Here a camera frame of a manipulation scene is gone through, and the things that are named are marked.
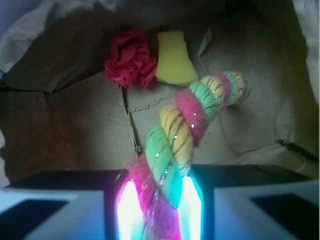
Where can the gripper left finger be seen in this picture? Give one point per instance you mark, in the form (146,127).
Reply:
(70,205)

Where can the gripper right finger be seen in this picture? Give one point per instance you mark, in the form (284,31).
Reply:
(249,202)

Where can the yellow sponge piece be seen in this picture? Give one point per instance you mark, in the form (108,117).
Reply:
(174,66)

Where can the crumpled red paper ball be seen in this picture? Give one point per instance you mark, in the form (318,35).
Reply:
(130,61)

